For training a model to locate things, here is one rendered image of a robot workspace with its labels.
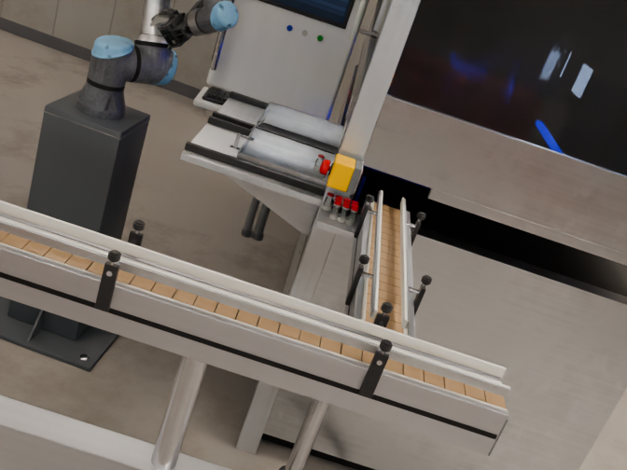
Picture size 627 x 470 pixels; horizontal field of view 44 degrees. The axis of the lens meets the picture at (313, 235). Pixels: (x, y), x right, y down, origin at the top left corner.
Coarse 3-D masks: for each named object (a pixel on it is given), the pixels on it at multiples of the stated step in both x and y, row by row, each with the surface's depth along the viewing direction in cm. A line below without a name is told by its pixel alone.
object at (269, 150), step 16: (256, 128) 238; (256, 144) 235; (272, 144) 239; (288, 144) 238; (256, 160) 215; (272, 160) 227; (288, 160) 231; (304, 160) 235; (304, 176) 215; (320, 176) 227
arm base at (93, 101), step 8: (88, 80) 239; (88, 88) 239; (96, 88) 238; (104, 88) 238; (112, 88) 238; (120, 88) 241; (80, 96) 242; (88, 96) 239; (96, 96) 238; (104, 96) 239; (112, 96) 240; (120, 96) 242; (80, 104) 240; (88, 104) 239; (96, 104) 238; (104, 104) 239; (112, 104) 241; (120, 104) 243; (88, 112) 239; (96, 112) 239; (104, 112) 240; (112, 112) 241; (120, 112) 244
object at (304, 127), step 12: (276, 108) 269; (288, 108) 269; (264, 120) 258; (276, 120) 263; (288, 120) 267; (300, 120) 270; (312, 120) 270; (324, 120) 269; (288, 132) 246; (300, 132) 259; (312, 132) 263; (324, 132) 267; (336, 132) 271; (312, 144) 246; (324, 144) 246; (336, 144) 260
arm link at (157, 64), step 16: (144, 0) 242; (160, 0) 241; (144, 16) 243; (144, 32) 243; (144, 48) 242; (160, 48) 243; (144, 64) 241; (160, 64) 244; (176, 64) 248; (144, 80) 245; (160, 80) 247
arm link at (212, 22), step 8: (208, 0) 214; (216, 0) 213; (224, 0) 213; (200, 8) 218; (208, 8) 214; (216, 8) 211; (224, 8) 212; (232, 8) 214; (200, 16) 217; (208, 16) 214; (216, 16) 211; (224, 16) 212; (232, 16) 214; (200, 24) 218; (208, 24) 215; (216, 24) 213; (224, 24) 213; (232, 24) 214; (208, 32) 219
